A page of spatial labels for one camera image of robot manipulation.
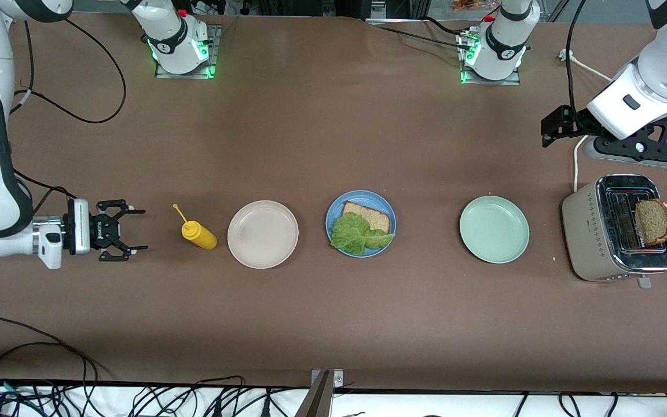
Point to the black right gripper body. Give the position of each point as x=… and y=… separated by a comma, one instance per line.
x=101, y=230

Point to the yellow mustard squeeze bottle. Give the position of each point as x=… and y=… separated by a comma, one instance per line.
x=200, y=236

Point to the brown bread slice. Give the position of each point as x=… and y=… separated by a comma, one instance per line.
x=374, y=219
x=652, y=223

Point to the green lettuce leaf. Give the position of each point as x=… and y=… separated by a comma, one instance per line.
x=354, y=234

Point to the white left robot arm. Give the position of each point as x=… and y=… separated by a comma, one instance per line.
x=501, y=40

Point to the green round plate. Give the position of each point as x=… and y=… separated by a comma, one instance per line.
x=494, y=229

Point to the white round plate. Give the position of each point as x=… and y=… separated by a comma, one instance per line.
x=263, y=234

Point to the blue round plate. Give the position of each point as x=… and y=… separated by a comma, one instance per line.
x=383, y=204

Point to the beige chrome toaster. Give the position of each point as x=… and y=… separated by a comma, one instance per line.
x=585, y=237

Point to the orange patterned packet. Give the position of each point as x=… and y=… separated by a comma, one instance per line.
x=466, y=4

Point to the grey camera post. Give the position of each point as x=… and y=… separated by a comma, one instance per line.
x=316, y=399

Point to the small metal bracket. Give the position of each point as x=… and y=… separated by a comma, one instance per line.
x=339, y=379

